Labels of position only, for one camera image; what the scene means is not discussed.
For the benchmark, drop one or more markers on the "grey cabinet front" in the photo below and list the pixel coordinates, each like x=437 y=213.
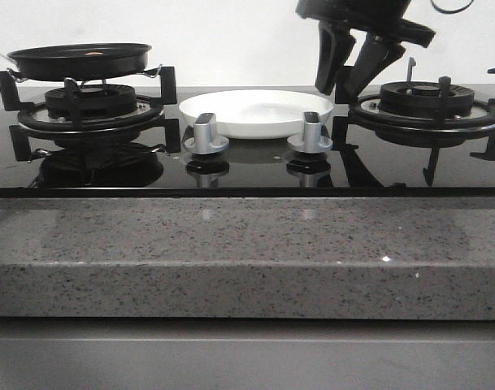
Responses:
x=54 y=353

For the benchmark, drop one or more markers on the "white round plate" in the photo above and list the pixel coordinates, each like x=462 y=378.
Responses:
x=256 y=114

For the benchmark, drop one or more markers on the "black glass gas cooktop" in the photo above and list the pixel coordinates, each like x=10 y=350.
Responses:
x=246 y=169

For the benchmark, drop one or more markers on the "black left gas burner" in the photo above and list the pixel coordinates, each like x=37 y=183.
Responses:
x=98 y=101

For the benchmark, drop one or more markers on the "silver stove knob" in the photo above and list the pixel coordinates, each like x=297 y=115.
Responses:
x=310 y=140
x=206 y=139

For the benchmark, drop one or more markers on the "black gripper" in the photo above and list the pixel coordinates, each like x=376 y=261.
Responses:
x=386 y=27

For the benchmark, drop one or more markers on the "silver right stove knob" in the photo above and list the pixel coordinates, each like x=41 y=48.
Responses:
x=310 y=140

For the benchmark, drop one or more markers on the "silver left stove knob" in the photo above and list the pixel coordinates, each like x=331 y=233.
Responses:
x=206 y=139

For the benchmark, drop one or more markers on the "black gas burner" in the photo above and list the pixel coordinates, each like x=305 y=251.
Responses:
x=98 y=101
x=422 y=99

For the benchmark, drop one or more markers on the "black frying pan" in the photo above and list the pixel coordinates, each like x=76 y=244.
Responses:
x=56 y=63

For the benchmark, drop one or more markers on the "black right pan support grate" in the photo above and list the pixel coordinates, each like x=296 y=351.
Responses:
x=433 y=134

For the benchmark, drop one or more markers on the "black right gas burner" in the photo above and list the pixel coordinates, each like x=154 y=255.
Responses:
x=422 y=99

